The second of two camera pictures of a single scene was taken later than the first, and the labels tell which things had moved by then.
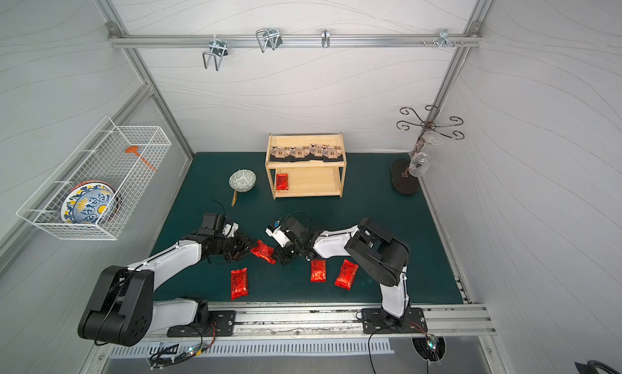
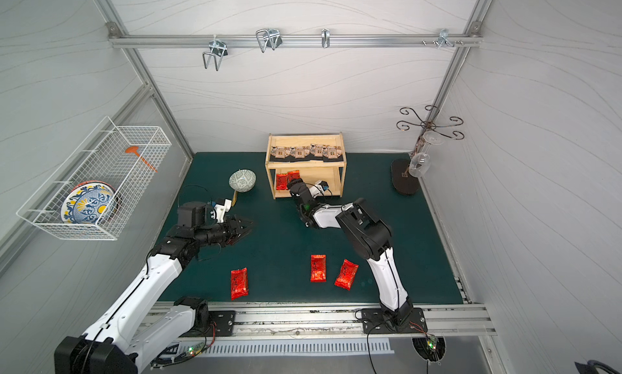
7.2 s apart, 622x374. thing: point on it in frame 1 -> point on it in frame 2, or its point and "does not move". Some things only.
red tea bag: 265,251 -> 291,175
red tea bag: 239,282 does not move
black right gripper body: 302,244 -> 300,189
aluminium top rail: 300,40 does not move
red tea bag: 282,181 does not move
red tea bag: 318,270 does not move
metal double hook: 219,50 does not move
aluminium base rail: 290,320 does not move
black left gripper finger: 243,252 -> 240,225
